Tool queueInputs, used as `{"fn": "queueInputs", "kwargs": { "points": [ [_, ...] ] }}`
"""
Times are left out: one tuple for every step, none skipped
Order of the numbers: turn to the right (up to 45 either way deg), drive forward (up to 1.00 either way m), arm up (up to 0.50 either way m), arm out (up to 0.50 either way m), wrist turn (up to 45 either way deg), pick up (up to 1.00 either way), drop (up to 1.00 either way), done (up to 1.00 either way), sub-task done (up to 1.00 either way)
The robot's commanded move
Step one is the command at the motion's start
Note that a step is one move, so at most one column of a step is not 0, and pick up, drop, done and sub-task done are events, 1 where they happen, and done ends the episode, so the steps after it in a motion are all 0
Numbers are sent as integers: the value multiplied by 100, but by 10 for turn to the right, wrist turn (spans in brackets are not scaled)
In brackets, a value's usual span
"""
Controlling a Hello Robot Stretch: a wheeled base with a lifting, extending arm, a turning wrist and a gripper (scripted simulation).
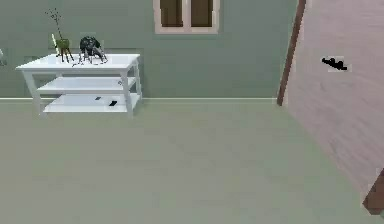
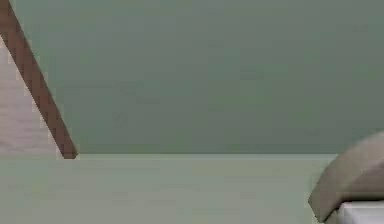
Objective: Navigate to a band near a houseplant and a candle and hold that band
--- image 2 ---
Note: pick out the white bed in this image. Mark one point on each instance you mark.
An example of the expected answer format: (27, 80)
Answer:
(363, 213)

